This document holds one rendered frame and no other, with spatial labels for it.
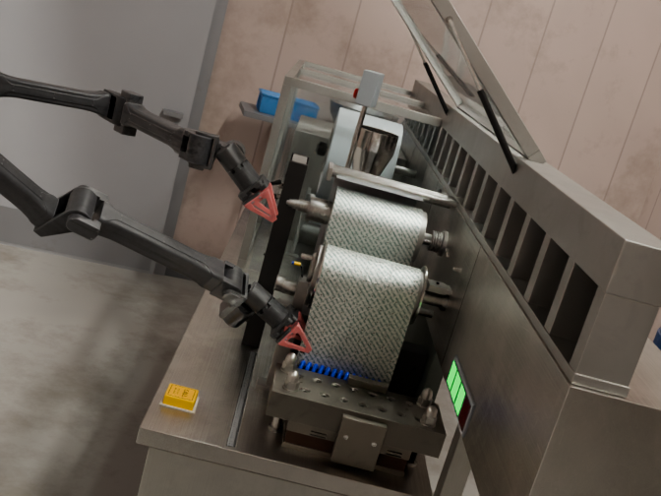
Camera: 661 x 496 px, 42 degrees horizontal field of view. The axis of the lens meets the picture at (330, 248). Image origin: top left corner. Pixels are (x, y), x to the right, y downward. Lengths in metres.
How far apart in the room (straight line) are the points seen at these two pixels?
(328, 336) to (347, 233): 0.31
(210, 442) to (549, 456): 0.87
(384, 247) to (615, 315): 1.11
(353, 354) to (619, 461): 0.93
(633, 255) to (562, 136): 4.73
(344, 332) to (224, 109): 3.45
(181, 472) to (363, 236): 0.76
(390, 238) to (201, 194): 3.33
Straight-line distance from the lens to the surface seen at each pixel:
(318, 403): 1.91
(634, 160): 6.19
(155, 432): 1.91
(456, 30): 1.80
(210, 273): 1.95
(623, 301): 1.22
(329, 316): 2.04
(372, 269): 2.03
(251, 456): 1.91
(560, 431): 1.26
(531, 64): 5.76
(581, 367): 1.24
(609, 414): 1.27
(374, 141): 2.67
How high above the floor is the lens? 1.82
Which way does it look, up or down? 15 degrees down
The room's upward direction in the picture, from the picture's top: 16 degrees clockwise
